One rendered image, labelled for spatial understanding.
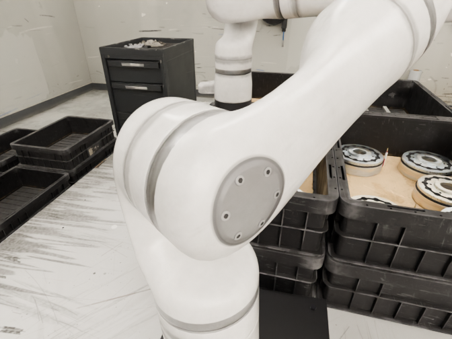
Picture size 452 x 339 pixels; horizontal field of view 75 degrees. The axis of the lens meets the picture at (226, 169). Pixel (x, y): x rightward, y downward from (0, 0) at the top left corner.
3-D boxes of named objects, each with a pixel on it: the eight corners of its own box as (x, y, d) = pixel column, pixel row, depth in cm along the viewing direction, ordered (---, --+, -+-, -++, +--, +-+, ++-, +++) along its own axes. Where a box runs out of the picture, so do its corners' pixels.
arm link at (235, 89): (232, 86, 67) (233, 57, 64) (262, 98, 59) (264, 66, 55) (196, 92, 63) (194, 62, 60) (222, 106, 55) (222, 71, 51)
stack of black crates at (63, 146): (88, 229, 151) (64, 151, 128) (39, 220, 157) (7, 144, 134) (128, 187, 185) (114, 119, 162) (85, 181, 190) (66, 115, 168)
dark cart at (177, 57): (175, 173, 227) (163, 49, 182) (122, 167, 236) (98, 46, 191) (198, 142, 278) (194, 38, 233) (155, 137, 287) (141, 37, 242)
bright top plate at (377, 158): (385, 169, 62) (386, 167, 62) (335, 161, 65) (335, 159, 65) (380, 149, 70) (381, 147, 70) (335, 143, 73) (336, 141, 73)
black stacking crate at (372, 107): (446, 166, 73) (465, 122, 67) (321, 152, 79) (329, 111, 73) (405, 114, 106) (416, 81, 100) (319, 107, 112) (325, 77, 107)
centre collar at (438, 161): (444, 167, 62) (446, 165, 61) (419, 165, 63) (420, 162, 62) (437, 157, 66) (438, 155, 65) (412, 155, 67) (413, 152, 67)
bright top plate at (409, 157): (463, 177, 59) (465, 175, 59) (407, 171, 61) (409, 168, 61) (445, 155, 68) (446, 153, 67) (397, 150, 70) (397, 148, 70)
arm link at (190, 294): (87, 107, 20) (136, 288, 27) (153, 145, 13) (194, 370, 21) (201, 83, 25) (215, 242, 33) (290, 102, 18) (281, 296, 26)
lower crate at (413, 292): (520, 356, 44) (566, 306, 38) (314, 310, 51) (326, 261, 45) (432, 203, 78) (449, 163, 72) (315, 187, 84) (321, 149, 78)
